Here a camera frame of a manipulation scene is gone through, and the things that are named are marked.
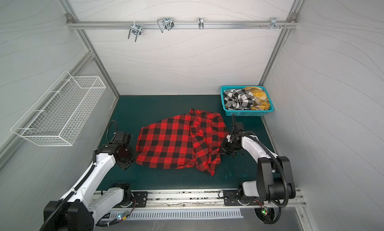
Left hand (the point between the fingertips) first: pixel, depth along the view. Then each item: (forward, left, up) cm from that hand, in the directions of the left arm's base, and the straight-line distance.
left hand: (138, 155), depth 83 cm
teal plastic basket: (+32, -66, 0) cm, 73 cm away
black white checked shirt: (+43, -63, +2) cm, 76 cm away
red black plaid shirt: (+14, -31, -5) cm, 35 cm away
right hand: (+6, -47, -1) cm, 48 cm away
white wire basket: (+7, +31, +26) cm, 41 cm away
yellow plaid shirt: (+41, -78, +4) cm, 88 cm away
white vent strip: (-26, -24, -6) cm, 36 cm away
